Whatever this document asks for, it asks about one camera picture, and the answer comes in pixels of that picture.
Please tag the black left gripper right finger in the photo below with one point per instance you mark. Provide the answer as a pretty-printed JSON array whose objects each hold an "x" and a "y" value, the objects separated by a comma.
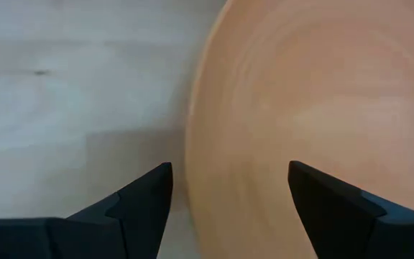
[{"x": 354, "y": 226}]

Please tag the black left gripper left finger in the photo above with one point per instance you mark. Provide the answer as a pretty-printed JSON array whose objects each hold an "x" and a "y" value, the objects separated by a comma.
[{"x": 85, "y": 237}]

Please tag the orange round plate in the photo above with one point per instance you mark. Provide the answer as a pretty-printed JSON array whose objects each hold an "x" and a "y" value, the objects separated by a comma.
[{"x": 318, "y": 108}]

